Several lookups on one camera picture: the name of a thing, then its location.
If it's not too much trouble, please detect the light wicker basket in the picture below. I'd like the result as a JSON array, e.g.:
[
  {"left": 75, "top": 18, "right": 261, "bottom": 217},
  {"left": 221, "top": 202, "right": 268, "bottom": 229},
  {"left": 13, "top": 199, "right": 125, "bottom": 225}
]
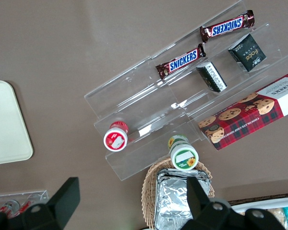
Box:
[{"left": 141, "top": 158, "right": 216, "bottom": 230}]

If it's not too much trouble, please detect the beige plastic tray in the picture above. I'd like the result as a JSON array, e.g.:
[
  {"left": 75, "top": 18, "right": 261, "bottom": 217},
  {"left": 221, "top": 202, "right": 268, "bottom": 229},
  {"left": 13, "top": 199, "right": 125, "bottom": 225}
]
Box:
[{"left": 0, "top": 80, "right": 34, "bottom": 166}]

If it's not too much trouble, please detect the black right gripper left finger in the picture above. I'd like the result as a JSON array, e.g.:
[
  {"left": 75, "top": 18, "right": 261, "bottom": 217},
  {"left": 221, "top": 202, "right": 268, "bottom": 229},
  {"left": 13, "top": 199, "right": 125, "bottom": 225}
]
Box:
[{"left": 21, "top": 177, "right": 81, "bottom": 230}]

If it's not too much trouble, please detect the red lid yogurt cup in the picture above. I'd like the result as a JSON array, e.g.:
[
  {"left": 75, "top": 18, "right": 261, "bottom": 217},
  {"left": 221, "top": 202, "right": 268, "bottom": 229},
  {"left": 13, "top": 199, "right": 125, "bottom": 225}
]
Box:
[{"left": 103, "top": 121, "right": 129, "bottom": 152}]

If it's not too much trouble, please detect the red Walkers cookie box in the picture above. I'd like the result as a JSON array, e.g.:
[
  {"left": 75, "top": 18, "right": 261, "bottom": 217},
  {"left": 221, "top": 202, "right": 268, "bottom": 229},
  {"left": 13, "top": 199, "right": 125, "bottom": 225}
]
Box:
[{"left": 198, "top": 73, "right": 288, "bottom": 151}]

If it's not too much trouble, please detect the red cola bottle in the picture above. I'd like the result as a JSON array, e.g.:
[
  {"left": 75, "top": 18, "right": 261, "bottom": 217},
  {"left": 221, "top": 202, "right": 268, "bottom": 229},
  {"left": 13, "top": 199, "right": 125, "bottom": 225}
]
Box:
[
  {"left": 18, "top": 200, "right": 32, "bottom": 213},
  {"left": 0, "top": 200, "right": 21, "bottom": 214}
]

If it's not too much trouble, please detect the aluminium foil container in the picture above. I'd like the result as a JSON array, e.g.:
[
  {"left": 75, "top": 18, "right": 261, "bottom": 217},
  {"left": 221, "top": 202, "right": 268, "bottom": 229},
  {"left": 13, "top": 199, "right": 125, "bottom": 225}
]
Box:
[{"left": 155, "top": 168, "right": 213, "bottom": 230}]

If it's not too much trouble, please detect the clear bag of cookies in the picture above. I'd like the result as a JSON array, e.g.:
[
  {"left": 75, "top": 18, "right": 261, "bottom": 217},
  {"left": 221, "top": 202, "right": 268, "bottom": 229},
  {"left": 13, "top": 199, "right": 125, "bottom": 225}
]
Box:
[{"left": 266, "top": 207, "right": 286, "bottom": 230}]

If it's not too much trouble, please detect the white rectangular snack bin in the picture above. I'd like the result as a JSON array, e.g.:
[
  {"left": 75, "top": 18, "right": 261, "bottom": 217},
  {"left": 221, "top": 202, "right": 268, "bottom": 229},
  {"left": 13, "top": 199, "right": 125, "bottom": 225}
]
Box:
[{"left": 230, "top": 198, "right": 288, "bottom": 230}]

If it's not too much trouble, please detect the Snickers chocolate bar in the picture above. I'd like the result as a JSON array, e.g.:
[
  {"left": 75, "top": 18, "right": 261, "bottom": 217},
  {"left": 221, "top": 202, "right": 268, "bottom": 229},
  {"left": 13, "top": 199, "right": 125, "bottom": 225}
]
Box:
[
  {"left": 155, "top": 43, "right": 207, "bottom": 80},
  {"left": 199, "top": 10, "right": 255, "bottom": 44}
]

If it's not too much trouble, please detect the small black carton box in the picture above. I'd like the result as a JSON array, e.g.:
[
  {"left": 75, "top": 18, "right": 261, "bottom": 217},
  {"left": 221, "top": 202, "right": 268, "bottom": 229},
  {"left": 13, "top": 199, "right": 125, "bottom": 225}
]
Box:
[
  {"left": 196, "top": 61, "right": 228, "bottom": 93},
  {"left": 228, "top": 33, "right": 267, "bottom": 72}
]

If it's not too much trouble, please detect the clear acrylic bottle rack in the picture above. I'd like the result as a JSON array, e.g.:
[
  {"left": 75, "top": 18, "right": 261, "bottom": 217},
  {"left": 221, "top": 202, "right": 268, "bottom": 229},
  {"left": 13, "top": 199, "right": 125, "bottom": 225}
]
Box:
[{"left": 0, "top": 190, "right": 50, "bottom": 218}]

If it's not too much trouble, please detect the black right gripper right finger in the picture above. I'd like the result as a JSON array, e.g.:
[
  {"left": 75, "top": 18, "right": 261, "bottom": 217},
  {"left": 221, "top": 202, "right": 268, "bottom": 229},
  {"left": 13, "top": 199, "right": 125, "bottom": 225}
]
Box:
[{"left": 182, "top": 177, "right": 246, "bottom": 230}]

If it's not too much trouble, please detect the clear acrylic stepped display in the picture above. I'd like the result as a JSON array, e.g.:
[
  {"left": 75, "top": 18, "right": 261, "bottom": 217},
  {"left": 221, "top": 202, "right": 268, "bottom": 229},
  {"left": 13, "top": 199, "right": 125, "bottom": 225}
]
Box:
[{"left": 84, "top": 0, "right": 288, "bottom": 182}]

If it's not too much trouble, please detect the dark brown tray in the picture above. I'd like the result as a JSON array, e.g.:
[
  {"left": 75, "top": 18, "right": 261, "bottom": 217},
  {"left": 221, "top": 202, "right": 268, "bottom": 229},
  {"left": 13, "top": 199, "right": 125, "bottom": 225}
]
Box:
[{"left": 227, "top": 192, "right": 288, "bottom": 205}]

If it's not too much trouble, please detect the green lid yogurt cup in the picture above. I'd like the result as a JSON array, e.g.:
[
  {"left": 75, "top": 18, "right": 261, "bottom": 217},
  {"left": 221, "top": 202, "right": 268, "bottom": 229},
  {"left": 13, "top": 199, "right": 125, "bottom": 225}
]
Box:
[{"left": 167, "top": 135, "right": 199, "bottom": 171}]

